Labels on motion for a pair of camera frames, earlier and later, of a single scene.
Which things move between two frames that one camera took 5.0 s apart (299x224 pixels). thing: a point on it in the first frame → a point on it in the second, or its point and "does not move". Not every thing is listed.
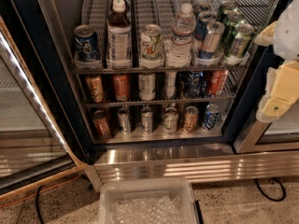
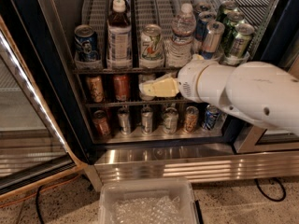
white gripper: x=290 y=36 → x=187 y=79
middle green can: x=233 y=20 does not move
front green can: x=240 y=43 does not move
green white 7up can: x=151 y=50 does not move
